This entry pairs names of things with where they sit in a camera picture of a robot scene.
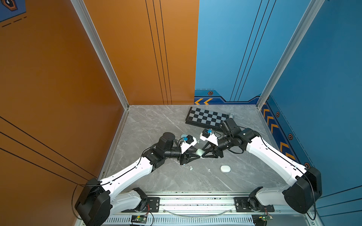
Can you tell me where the white earbud case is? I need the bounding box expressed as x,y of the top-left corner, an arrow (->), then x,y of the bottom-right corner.
195,149 -> 204,157
220,165 -> 231,173

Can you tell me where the white earbud case front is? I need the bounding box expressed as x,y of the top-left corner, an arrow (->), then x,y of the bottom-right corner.
220,165 -> 231,173

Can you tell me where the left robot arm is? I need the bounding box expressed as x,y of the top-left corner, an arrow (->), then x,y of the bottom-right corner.
74,132 -> 200,226

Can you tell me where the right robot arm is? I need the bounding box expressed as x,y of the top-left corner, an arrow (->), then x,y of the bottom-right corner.
200,118 -> 322,214

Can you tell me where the black white chessboard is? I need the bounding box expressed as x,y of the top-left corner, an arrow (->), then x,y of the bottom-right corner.
185,106 -> 229,132

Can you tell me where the green circuit board left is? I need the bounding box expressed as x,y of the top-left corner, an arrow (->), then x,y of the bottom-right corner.
131,215 -> 148,225

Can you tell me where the green circuit board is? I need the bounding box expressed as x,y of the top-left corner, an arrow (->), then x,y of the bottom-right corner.
131,215 -> 148,225
259,214 -> 273,222

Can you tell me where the green circuit board right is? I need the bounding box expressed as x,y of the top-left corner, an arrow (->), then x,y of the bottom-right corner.
259,214 -> 273,222

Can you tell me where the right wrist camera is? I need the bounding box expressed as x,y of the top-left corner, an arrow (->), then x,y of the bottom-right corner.
200,129 -> 218,146

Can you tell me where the aluminium front rail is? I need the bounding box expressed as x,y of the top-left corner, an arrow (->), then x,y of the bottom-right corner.
81,192 -> 314,217

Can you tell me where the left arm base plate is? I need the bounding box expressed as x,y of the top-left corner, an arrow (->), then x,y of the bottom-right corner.
122,197 -> 160,213

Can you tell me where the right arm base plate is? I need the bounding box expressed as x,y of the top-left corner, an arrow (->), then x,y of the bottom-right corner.
234,197 -> 275,212

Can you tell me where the right aluminium corner post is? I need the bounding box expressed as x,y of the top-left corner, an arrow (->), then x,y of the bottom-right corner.
256,0 -> 325,110

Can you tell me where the aluminium corner post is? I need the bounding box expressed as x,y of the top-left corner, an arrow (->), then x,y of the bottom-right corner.
71,0 -> 129,111
256,0 -> 325,110

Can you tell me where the left aluminium corner post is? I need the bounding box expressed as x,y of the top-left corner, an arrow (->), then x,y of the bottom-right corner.
71,0 -> 129,111

